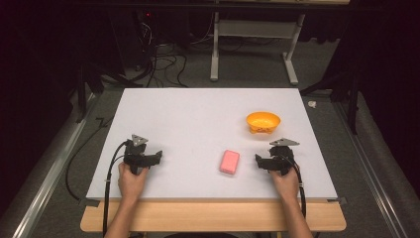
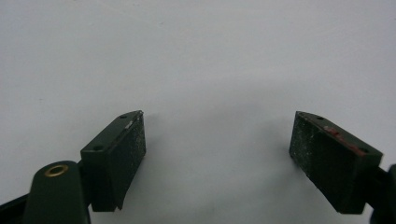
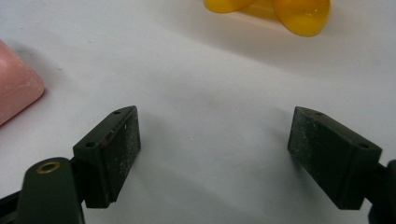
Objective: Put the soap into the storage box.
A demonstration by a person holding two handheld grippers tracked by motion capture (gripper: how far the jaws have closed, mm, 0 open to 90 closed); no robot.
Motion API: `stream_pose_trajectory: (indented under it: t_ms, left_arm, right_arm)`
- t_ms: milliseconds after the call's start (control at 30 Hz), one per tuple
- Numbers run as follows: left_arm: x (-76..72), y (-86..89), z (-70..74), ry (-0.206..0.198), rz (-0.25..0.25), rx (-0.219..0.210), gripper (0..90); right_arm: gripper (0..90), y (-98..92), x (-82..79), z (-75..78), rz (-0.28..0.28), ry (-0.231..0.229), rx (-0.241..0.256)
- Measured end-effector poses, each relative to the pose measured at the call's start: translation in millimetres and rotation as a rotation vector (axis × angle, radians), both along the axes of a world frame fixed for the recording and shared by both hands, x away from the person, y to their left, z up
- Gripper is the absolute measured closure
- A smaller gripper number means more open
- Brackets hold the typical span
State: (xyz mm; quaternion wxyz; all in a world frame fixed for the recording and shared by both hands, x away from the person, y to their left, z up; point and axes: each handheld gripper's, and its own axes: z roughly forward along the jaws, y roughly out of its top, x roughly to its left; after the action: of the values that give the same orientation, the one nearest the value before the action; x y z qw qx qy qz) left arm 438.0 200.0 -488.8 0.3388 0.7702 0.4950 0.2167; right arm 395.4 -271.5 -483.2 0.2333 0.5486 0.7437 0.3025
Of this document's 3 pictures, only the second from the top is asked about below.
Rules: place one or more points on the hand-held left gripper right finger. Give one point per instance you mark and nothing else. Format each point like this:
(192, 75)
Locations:
(330, 165)

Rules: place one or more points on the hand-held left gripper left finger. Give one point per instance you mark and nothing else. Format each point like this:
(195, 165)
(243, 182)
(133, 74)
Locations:
(112, 161)

